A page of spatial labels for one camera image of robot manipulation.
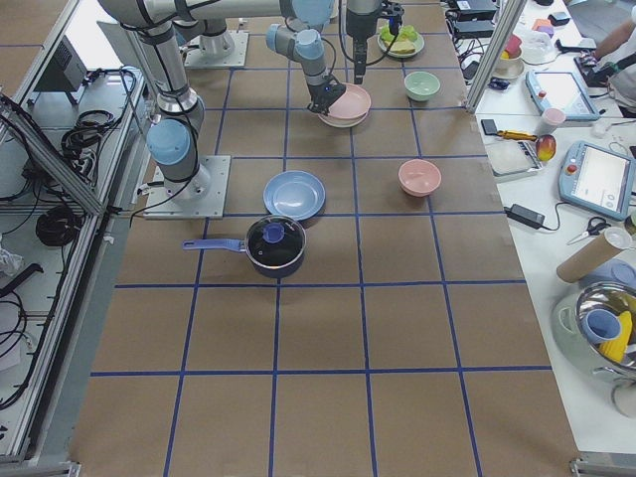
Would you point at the green plate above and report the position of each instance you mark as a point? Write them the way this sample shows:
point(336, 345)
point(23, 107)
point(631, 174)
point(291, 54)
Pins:
point(419, 44)

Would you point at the pink plate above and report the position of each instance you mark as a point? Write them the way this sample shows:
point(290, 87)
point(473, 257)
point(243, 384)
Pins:
point(354, 103)

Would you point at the blue plate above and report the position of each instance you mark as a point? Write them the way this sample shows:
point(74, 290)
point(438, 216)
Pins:
point(295, 194)

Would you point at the green bowl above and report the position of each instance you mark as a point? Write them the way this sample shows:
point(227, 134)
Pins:
point(421, 86)

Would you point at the white bowl with fruit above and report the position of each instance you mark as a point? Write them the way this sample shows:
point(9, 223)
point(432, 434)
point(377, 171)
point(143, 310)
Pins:
point(510, 64)

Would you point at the cream white plate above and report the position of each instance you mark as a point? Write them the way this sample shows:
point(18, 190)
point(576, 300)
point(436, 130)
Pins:
point(342, 123)

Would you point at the green lettuce leaf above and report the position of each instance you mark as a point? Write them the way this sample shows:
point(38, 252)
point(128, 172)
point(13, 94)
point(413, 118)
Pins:
point(405, 33)

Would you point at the aluminium frame post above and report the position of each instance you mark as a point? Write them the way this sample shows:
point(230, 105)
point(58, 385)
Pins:
point(508, 19)

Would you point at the dark blue pot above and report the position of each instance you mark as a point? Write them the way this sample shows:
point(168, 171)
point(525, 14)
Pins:
point(239, 245)

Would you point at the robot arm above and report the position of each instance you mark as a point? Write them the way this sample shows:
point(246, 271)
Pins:
point(157, 25)
point(214, 46)

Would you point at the glass pot lid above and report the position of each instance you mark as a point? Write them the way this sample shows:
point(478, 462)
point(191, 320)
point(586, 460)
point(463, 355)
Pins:
point(275, 241)

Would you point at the orange handled tool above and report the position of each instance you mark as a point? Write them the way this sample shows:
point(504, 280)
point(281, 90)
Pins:
point(516, 135)

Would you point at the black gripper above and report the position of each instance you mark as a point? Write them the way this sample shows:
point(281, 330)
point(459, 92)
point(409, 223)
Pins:
point(358, 22)
point(319, 95)

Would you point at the bread slice on plate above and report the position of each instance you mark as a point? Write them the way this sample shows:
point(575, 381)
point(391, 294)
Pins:
point(401, 48)

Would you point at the black electronics box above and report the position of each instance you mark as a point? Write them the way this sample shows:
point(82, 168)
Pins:
point(472, 19)

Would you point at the pink bowl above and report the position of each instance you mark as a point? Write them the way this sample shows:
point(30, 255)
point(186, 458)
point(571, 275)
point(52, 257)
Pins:
point(418, 177)

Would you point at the cardboard tube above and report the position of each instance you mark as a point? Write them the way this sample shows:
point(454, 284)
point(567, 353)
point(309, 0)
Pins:
point(604, 247)

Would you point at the black laptop charger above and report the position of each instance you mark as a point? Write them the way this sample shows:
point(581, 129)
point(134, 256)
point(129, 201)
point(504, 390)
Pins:
point(525, 216)

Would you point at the scissors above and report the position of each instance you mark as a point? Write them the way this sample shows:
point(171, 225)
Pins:
point(595, 226)

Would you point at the red yellow mango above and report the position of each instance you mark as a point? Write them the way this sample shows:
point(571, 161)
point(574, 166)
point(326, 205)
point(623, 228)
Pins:
point(546, 147)

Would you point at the steel mixing bowl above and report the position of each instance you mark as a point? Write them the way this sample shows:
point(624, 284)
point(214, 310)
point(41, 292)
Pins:
point(609, 361)

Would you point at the blue cup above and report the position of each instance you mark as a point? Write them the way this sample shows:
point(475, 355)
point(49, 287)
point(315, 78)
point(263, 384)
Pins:
point(600, 325)

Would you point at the blue teach pendant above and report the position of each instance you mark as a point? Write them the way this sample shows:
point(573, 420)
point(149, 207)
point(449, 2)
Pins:
point(597, 179)
point(564, 91)

